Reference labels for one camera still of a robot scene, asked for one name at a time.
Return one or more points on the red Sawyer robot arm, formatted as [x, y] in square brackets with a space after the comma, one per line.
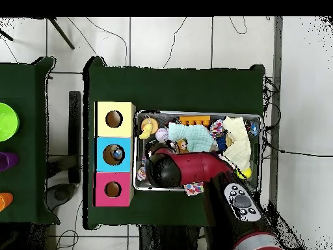
[203, 166]

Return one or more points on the black panel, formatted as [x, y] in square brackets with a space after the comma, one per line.
[75, 117]

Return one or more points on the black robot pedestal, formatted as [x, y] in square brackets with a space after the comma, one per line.
[166, 239]

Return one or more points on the silver mesh bin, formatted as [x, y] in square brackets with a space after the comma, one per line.
[161, 116]

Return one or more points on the black tripod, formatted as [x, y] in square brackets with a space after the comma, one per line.
[62, 33]

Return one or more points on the brown plush toy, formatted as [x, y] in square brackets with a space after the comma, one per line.
[182, 145]

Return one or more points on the mint green cloth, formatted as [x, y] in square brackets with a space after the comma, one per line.
[195, 138]

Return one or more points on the dark green tablecloth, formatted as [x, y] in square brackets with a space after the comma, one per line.
[169, 88]
[26, 78]

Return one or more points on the wooden three-hole box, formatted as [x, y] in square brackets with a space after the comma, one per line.
[101, 130]

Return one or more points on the yellow plush duck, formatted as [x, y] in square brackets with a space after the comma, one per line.
[146, 130]

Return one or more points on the white toy baseball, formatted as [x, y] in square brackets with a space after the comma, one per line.
[161, 135]

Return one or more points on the cream knitted cloth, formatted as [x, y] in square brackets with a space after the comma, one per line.
[238, 145]

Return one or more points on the orange building brick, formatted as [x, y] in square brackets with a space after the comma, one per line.
[195, 121]

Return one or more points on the crushed clear plastic bottle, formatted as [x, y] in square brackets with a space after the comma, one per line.
[117, 153]

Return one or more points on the purple cup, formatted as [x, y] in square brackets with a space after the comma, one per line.
[9, 161]

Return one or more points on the polka dot cloth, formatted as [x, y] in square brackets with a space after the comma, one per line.
[193, 188]

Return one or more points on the lime green bowl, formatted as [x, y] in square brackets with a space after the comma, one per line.
[7, 122]

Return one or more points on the orange cup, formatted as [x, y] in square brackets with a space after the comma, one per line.
[5, 201]

